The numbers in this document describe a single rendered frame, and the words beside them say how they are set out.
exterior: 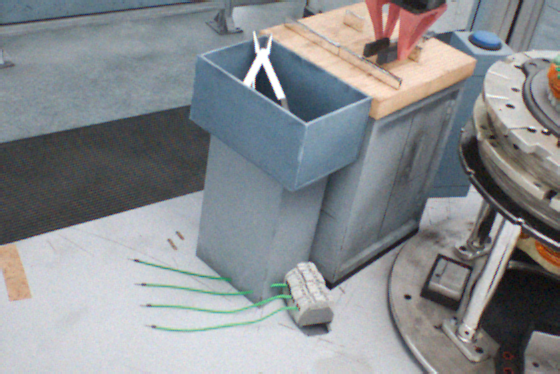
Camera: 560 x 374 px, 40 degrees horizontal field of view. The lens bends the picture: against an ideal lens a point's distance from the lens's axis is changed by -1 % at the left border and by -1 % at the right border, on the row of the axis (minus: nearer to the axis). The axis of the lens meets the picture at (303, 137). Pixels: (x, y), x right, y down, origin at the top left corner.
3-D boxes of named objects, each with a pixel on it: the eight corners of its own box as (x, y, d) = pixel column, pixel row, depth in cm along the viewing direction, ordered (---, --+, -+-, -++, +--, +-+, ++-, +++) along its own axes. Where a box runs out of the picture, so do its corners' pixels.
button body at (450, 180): (467, 197, 121) (518, 55, 108) (427, 198, 119) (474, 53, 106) (448, 170, 127) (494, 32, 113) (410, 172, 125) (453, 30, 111)
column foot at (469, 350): (456, 318, 95) (458, 313, 94) (491, 357, 90) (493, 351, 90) (437, 325, 93) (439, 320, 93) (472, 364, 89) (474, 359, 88)
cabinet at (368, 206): (331, 291, 98) (376, 119, 84) (233, 215, 108) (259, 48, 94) (418, 233, 111) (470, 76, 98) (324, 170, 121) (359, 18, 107)
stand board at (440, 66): (376, 120, 84) (381, 101, 83) (256, 48, 94) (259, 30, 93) (472, 76, 98) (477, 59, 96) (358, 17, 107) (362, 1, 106)
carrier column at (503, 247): (465, 351, 90) (522, 214, 79) (449, 337, 92) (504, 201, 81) (478, 343, 92) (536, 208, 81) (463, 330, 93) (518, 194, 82)
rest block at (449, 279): (468, 276, 100) (473, 264, 99) (458, 302, 95) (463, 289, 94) (438, 264, 101) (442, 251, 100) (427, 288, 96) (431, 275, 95)
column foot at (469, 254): (497, 250, 108) (499, 246, 107) (463, 261, 104) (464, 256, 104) (483, 237, 110) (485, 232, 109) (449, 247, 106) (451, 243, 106)
